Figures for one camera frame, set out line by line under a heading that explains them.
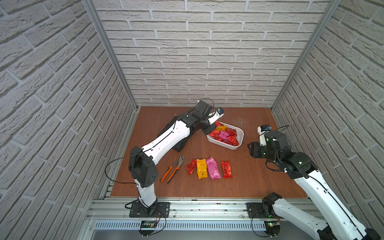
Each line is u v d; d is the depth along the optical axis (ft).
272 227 2.30
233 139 3.18
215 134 3.29
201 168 2.79
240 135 3.20
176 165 2.89
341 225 1.24
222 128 3.20
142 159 1.58
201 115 1.96
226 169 2.81
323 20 2.40
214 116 2.16
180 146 3.02
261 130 2.06
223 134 3.22
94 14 2.34
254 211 2.41
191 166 2.87
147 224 2.38
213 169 2.79
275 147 1.66
